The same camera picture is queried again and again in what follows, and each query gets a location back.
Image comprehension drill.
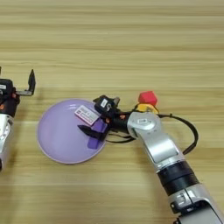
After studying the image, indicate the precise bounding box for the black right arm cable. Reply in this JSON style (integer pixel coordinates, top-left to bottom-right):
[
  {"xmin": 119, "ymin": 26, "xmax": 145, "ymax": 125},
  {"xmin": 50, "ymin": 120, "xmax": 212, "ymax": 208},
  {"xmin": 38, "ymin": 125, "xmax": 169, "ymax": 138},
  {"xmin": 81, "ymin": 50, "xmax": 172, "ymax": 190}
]
[{"xmin": 157, "ymin": 113, "xmax": 200, "ymax": 156}]

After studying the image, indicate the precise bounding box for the red cube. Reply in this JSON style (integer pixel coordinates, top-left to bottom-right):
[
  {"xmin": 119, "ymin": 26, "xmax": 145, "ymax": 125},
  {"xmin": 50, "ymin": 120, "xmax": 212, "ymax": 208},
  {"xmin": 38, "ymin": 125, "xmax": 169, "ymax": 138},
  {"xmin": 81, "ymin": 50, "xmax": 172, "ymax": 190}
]
[{"xmin": 137, "ymin": 90, "xmax": 158, "ymax": 108}]

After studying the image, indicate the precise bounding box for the purple rectangular block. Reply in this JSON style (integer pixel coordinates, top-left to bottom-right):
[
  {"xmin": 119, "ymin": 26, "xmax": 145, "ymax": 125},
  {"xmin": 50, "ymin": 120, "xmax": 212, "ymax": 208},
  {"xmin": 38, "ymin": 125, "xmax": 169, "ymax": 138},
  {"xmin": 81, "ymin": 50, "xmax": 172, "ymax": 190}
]
[{"xmin": 87, "ymin": 117, "xmax": 109, "ymax": 151}]

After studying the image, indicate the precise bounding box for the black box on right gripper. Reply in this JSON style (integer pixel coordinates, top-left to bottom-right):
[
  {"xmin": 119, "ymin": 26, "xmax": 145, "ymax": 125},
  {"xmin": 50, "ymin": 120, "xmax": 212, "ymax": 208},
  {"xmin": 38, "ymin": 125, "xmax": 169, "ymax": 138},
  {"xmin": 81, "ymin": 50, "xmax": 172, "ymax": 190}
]
[{"xmin": 93, "ymin": 94, "xmax": 118, "ymax": 117}]

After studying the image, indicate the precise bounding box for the white pink eraser box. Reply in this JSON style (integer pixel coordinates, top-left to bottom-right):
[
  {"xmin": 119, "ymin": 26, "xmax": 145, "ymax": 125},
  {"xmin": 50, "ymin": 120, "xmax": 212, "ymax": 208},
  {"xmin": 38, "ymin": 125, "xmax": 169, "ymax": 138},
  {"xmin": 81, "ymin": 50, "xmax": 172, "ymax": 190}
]
[{"xmin": 73, "ymin": 104, "xmax": 102, "ymax": 127}]

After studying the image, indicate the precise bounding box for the yellow tape measure with strap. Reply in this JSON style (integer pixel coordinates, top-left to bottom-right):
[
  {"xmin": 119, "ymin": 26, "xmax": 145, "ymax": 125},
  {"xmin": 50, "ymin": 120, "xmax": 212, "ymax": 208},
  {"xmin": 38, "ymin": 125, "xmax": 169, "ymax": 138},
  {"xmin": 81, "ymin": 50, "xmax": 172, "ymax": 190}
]
[{"xmin": 105, "ymin": 102, "xmax": 160, "ymax": 144}]

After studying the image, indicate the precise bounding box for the purple round plate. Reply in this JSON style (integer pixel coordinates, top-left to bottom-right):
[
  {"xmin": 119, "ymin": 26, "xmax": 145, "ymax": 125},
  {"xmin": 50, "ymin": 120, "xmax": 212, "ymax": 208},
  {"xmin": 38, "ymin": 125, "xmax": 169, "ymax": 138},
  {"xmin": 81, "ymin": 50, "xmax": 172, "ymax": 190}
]
[{"xmin": 36, "ymin": 98, "xmax": 109, "ymax": 165}]

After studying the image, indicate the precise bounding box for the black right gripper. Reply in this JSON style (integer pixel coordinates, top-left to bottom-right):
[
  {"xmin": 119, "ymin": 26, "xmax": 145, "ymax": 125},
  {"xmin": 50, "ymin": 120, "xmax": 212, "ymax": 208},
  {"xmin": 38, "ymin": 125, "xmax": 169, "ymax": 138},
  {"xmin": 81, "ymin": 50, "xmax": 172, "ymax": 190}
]
[{"xmin": 77, "ymin": 112, "xmax": 133, "ymax": 142}]

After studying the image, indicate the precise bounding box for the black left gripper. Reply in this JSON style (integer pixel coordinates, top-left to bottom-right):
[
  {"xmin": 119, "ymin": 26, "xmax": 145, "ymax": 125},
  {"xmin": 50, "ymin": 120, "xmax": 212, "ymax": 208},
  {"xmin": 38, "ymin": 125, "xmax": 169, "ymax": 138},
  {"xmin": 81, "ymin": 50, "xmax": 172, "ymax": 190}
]
[{"xmin": 0, "ymin": 68, "xmax": 37, "ymax": 118}]

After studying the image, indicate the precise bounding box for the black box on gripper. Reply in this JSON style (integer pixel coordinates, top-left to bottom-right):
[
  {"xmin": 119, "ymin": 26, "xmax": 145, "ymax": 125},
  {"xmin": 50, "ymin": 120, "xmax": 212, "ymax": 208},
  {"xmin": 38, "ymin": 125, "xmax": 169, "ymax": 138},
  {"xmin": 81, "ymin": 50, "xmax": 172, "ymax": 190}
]
[
  {"xmin": 0, "ymin": 78, "xmax": 14, "ymax": 95},
  {"xmin": 93, "ymin": 94, "xmax": 118, "ymax": 117}
]

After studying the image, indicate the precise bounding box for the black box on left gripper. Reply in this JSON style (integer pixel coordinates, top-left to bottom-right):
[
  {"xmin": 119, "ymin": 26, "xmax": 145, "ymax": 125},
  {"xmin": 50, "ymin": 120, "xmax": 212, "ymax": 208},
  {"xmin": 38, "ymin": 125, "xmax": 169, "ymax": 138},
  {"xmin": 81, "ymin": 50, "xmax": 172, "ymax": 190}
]
[{"xmin": 0, "ymin": 78, "xmax": 14, "ymax": 95}]

